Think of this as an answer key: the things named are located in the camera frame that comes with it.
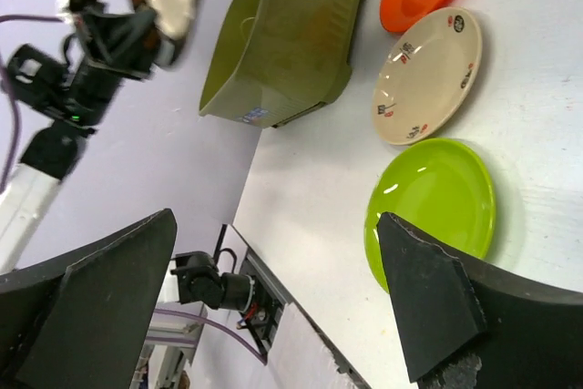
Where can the lime green round plate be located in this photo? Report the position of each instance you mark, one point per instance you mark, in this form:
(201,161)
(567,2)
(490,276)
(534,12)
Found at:
(443,188)

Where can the beige plate with characters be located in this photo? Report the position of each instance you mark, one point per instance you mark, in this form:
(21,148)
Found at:
(427,76)

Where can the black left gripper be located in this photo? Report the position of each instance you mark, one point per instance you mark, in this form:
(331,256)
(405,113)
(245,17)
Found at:
(126,45)

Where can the olive green plastic bin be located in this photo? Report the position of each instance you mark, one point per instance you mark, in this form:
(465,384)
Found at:
(278,60)

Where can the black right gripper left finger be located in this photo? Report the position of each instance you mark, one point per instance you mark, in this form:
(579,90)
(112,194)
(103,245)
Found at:
(80,320)

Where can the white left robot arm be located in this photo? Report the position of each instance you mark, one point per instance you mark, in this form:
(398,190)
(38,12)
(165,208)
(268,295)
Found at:
(50,156)

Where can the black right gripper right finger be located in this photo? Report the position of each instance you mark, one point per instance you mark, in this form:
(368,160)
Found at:
(465,323)

